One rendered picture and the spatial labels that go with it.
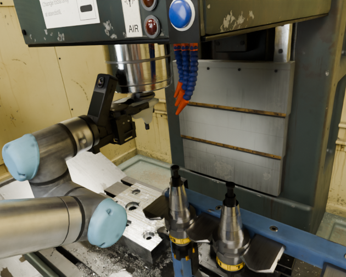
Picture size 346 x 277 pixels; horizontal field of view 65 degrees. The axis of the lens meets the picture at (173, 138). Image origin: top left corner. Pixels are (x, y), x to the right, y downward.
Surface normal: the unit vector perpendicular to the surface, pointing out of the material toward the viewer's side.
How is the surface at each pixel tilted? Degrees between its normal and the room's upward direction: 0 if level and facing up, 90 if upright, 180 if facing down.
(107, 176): 24
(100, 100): 60
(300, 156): 90
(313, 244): 0
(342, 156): 90
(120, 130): 90
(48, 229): 86
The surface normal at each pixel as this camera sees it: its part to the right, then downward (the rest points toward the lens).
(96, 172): 0.24, -0.76
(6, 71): 0.78, 0.18
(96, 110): -0.60, -0.14
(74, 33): -0.61, 0.36
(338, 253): -0.09, -0.91
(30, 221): 0.81, -0.25
